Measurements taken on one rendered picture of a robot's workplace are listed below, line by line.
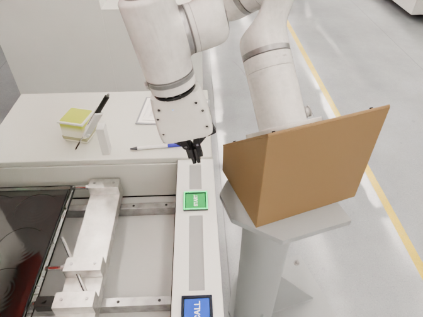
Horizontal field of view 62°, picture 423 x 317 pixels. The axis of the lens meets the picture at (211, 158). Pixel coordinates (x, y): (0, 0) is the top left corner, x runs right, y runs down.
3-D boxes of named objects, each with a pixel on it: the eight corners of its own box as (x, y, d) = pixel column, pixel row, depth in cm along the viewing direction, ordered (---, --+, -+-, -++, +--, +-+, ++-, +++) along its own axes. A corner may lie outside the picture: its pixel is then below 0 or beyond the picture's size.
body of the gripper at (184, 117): (141, 100, 59) (162, 149, 67) (201, 87, 58) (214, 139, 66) (146, 78, 65) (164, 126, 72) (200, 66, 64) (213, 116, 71)
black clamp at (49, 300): (36, 312, 71) (32, 305, 69) (39, 301, 72) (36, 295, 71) (54, 311, 71) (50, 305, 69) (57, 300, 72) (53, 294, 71)
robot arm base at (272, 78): (304, 124, 99) (289, 60, 98) (337, 116, 80) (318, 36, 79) (239, 140, 96) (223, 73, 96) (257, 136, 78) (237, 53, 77)
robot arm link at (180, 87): (140, 90, 58) (146, 105, 59) (192, 78, 57) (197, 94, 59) (145, 66, 64) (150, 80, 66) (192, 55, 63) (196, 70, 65)
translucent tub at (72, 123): (63, 141, 98) (56, 121, 94) (76, 126, 104) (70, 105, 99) (87, 144, 97) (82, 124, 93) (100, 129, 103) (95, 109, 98)
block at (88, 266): (65, 278, 76) (62, 270, 74) (69, 264, 79) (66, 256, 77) (102, 277, 77) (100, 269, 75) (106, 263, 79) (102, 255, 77)
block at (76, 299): (55, 314, 70) (50, 307, 68) (60, 298, 73) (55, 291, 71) (95, 313, 71) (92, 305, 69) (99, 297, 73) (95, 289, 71)
